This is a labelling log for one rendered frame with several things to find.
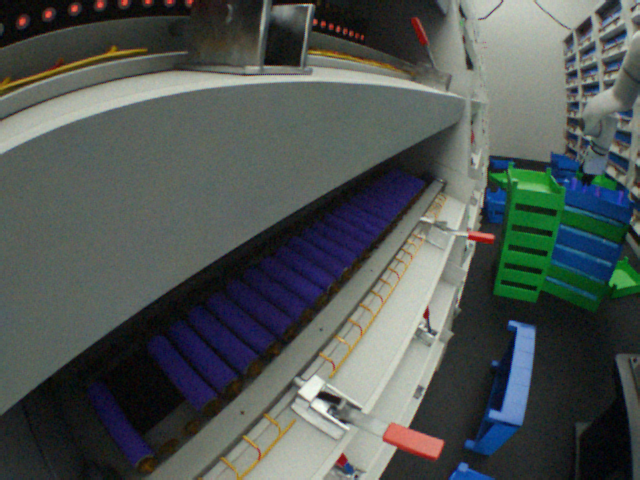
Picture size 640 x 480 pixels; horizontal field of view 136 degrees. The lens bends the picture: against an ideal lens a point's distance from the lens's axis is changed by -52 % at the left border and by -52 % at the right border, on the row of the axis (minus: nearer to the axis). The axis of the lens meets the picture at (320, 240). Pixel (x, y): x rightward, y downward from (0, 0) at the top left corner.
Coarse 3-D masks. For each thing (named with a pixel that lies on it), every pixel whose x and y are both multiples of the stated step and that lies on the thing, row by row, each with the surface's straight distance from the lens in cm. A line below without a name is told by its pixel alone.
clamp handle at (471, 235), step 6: (444, 228) 36; (450, 234) 36; (456, 234) 36; (462, 234) 36; (468, 234) 36; (474, 234) 36; (480, 234) 36; (486, 234) 37; (474, 240) 36; (480, 240) 36; (486, 240) 36; (492, 240) 36
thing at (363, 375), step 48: (288, 240) 30; (384, 288) 27; (432, 288) 30; (144, 336) 24; (384, 336) 24; (48, 384) 27; (336, 384) 21; (384, 384) 22; (48, 432) 21; (96, 432) 23; (288, 432) 19
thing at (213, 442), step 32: (416, 224) 35; (384, 256) 27; (352, 288) 23; (320, 320) 20; (352, 320) 22; (288, 352) 19; (320, 352) 20; (256, 384) 18; (288, 384) 18; (224, 416) 17; (256, 416) 17; (192, 448) 17; (224, 448) 17; (256, 448) 18
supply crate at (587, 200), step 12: (564, 180) 113; (576, 180) 131; (576, 192) 112; (588, 192) 132; (612, 192) 132; (624, 192) 132; (576, 204) 113; (588, 204) 113; (600, 204) 113; (612, 204) 113; (624, 204) 133; (612, 216) 115; (624, 216) 115
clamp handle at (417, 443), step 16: (336, 416) 18; (352, 416) 18; (368, 416) 18; (368, 432) 18; (384, 432) 17; (400, 432) 17; (416, 432) 17; (400, 448) 17; (416, 448) 17; (432, 448) 17
